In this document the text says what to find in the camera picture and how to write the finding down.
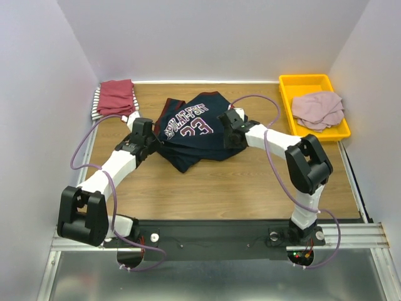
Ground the purple cable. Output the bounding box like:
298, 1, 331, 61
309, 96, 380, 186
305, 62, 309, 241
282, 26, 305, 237
231, 94, 343, 270
70, 114, 168, 272

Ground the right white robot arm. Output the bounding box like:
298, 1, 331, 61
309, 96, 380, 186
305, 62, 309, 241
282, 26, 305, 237
218, 108, 333, 245

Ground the folded red tank top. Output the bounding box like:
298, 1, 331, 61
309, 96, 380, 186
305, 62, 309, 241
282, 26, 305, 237
95, 79, 136, 116

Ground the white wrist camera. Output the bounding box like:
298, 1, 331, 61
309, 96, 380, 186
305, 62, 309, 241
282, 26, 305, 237
121, 111, 141, 125
233, 107, 247, 121

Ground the navy basketball jersey 23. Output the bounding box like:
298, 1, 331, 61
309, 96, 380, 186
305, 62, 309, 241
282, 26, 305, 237
154, 92, 244, 173

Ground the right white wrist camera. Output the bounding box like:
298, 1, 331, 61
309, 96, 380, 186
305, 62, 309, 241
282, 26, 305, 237
233, 107, 247, 121

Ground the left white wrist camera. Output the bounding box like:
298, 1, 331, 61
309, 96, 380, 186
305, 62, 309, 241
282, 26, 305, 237
121, 111, 141, 125

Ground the folded striped tank top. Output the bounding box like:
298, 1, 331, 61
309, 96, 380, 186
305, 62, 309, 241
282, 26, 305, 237
90, 87, 140, 120

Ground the yellow plastic tray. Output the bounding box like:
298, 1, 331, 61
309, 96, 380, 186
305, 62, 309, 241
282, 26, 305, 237
279, 74, 351, 142

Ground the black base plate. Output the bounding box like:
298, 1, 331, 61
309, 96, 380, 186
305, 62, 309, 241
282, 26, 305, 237
103, 219, 326, 263

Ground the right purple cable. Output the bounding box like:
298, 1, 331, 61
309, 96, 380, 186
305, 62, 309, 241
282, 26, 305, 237
231, 94, 343, 270

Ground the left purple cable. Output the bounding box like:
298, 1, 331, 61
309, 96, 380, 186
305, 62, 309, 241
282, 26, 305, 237
70, 114, 168, 272

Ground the pink crumpled tank top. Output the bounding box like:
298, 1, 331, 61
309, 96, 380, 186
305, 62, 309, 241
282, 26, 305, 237
291, 91, 344, 132

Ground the aluminium frame rail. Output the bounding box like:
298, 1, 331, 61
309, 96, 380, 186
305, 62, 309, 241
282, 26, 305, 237
37, 120, 100, 301

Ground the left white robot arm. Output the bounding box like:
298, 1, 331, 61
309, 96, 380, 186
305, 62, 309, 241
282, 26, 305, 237
57, 115, 160, 247

